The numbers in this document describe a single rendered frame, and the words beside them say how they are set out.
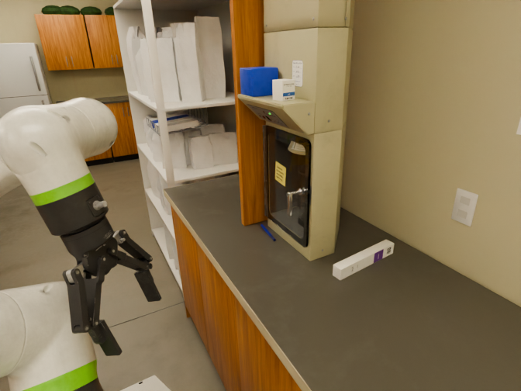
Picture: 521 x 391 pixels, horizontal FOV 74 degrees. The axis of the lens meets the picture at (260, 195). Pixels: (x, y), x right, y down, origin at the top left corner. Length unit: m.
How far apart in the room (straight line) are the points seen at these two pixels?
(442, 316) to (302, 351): 0.43
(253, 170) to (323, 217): 0.39
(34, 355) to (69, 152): 0.32
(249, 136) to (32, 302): 0.99
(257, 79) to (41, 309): 0.89
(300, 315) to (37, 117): 0.82
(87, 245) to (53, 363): 0.20
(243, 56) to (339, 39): 0.40
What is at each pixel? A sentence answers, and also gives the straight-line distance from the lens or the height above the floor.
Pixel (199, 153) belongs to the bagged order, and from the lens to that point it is 2.34.
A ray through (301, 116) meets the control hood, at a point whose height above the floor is 1.47.
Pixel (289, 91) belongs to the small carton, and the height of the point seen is 1.54.
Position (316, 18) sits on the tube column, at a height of 1.73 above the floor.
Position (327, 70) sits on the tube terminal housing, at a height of 1.60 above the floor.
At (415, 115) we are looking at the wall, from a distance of 1.39.
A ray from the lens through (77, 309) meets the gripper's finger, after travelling 0.62.
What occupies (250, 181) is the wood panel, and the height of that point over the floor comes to 1.14.
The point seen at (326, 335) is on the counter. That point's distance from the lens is 1.03.
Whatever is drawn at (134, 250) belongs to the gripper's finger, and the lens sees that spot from 0.71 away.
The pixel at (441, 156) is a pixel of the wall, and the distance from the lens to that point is 1.34.
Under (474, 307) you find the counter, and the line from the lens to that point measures 1.25.
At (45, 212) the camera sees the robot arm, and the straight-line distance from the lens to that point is 0.61.
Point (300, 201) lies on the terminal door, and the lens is 1.22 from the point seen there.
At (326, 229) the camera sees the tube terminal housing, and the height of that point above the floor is 1.06.
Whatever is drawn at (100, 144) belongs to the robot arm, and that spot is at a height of 1.51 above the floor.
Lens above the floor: 1.66
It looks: 23 degrees down
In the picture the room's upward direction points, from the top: 2 degrees counter-clockwise
